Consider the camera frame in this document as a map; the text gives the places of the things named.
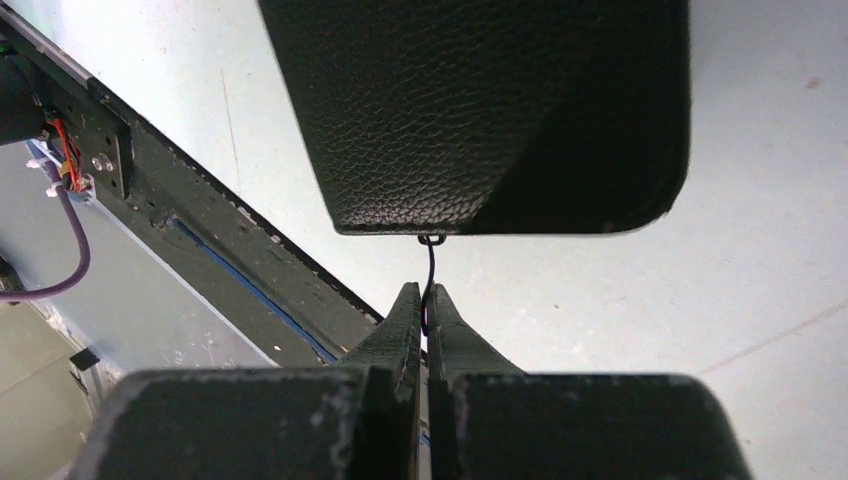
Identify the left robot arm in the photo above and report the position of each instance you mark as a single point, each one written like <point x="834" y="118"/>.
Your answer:
<point x="23" y="117"/>

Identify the black zip tool case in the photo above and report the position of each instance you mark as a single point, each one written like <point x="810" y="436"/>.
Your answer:
<point x="489" y="117"/>

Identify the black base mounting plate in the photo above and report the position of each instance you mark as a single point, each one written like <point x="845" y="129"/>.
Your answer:
<point x="275" y="295"/>

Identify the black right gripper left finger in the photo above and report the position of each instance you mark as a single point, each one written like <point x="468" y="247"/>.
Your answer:
<point x="356" y="419"/>

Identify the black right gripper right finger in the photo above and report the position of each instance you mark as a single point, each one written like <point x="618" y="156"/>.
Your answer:
<point x="491" y="420"/>

